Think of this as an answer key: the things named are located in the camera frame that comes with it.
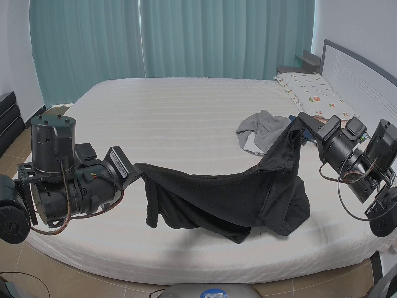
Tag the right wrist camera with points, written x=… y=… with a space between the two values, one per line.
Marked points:
x=355 y=126

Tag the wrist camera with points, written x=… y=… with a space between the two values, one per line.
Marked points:
x=86 y=152
x=355 y=126

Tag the bed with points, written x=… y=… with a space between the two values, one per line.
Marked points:
x=186 y=116

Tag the pile of clothes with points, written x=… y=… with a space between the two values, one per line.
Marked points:
x=266 y=127

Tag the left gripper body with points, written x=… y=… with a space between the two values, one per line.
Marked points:
x=99 y=188

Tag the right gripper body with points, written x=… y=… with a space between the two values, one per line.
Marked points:
x=338 y=151

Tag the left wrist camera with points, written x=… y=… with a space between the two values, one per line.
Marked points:
x=86 y=152

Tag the blue-green curtain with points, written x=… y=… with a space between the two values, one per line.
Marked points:
x=86 y=39
x=223 y=26

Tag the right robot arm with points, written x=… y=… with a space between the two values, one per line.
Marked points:
x=383 y=144

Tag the black chest of drawers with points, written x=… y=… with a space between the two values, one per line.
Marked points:
x=9 y=119

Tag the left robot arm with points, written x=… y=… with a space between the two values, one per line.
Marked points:
x=52 y=141

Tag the black T-shirt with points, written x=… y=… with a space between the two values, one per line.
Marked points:
x=223 y=197

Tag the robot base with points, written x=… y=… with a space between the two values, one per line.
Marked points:
x=211 y=292

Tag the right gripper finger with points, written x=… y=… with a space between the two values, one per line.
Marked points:
x=311 y=124

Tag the white printed pillow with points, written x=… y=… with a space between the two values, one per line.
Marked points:
x=313 y=93

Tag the grey bedside table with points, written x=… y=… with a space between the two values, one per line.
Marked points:
x=305 y=61

